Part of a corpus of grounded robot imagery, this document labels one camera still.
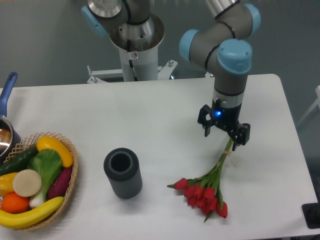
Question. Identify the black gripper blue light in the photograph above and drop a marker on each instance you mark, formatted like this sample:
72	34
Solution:
226	119

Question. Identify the red tulip bouquet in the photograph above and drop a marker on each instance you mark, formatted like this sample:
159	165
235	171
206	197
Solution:
204	192

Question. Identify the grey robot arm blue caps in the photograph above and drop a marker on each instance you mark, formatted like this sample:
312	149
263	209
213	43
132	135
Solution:
221	50

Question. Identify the dark grey ribbed vase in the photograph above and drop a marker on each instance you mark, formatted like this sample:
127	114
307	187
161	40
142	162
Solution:
122	169

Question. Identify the black device at table edge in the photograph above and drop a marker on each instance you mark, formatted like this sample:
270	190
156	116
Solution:
311	212

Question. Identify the purple sweet potato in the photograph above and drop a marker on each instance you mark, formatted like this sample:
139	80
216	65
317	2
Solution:
61	184

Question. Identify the green bok choy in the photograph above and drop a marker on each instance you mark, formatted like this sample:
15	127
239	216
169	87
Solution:
47	163

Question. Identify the woven wicker basket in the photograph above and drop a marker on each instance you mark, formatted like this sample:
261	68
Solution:
31	141

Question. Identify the beige round disc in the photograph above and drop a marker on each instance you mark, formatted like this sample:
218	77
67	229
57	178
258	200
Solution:
27	183

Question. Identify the dark green cucumber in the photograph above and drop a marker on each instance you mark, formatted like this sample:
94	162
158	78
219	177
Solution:
18	162

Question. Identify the yellow bell pepper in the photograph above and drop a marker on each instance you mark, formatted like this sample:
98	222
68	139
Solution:
6	183

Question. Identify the orange fruit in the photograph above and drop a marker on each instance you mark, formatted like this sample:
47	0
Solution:
14	204

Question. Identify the yellow banana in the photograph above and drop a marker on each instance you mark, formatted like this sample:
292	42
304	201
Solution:
31	217

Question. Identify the white frame at right edge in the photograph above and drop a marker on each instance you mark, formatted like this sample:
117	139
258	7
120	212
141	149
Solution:
312	110

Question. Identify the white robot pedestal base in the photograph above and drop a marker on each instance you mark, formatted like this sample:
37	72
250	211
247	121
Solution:
136	66

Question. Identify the blue handled saucepan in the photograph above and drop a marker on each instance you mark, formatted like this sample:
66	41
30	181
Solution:
8	136

